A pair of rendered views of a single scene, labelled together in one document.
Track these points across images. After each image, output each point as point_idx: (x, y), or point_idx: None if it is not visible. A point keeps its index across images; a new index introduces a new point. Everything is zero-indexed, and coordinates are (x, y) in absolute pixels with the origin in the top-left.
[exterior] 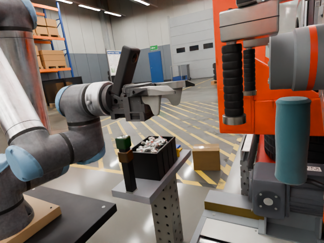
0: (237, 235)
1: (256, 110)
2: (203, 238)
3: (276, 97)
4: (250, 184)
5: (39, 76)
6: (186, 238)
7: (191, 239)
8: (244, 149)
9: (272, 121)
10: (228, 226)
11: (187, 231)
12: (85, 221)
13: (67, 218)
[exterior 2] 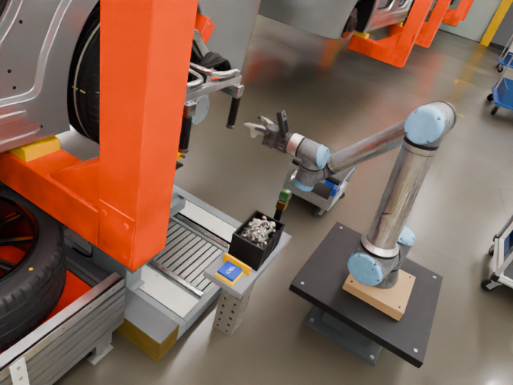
0: (164, 288)
1: None
2: (197, 299)
3: None
4: None
5: (389, 182)
6: (208, 325)
7: (204, 323)
8: (116, 278)
9: None
10: (166, 299)
11: (204, 334)
12: (312, 271)
13: (331, 279)
